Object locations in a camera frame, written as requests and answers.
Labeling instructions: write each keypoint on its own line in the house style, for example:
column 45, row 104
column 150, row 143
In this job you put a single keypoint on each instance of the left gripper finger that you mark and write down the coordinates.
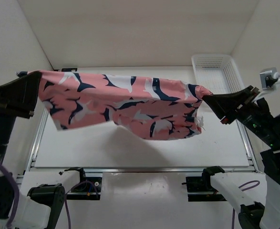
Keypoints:
column 16, row 109
column 23, row 88

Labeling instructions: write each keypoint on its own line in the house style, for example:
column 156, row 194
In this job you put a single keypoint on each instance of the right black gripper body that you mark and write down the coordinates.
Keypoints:
column 257, row 119

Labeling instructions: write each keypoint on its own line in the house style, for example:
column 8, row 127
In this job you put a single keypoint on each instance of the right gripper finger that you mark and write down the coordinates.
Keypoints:
column 223, row 108
column 238, row 96

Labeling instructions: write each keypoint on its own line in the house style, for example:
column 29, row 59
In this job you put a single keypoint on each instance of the pink shark print shorts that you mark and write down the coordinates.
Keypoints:
column 150, row 108

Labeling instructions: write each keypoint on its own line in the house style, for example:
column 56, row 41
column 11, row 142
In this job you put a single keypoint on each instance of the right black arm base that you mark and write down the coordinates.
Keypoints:
column 199, row 189

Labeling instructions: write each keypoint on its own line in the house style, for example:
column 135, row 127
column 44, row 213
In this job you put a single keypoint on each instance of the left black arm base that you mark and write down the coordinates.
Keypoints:
column 90, row 188

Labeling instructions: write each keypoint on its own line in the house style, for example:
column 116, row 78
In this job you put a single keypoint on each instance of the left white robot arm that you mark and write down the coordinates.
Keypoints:
column 41, row 207

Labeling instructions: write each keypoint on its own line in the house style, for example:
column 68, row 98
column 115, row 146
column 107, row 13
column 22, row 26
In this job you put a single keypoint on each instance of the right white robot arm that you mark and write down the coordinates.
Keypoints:
column 251, row 213

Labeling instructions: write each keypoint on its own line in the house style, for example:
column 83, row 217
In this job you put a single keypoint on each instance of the white plastic mesh basket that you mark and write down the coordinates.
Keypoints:
column 217, row 72

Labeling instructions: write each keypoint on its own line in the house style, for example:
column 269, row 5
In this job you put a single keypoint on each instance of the aluminium left rail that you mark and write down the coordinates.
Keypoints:
column 26, row 138

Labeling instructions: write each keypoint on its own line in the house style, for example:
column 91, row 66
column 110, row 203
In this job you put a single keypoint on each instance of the aluminium rail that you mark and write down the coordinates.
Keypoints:
column 247, row 145
column 26, row 138
column 141, row 169

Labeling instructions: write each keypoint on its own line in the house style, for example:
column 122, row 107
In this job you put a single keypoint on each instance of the aluminium right rail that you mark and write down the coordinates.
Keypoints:
column 247, row 145

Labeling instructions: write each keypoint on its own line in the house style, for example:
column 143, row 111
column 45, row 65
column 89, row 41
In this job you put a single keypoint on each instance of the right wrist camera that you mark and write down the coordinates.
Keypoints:
column 269, row 78

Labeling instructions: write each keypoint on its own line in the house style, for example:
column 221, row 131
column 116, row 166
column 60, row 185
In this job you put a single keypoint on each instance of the aluminium front rail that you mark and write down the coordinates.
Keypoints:
column 141, row 169

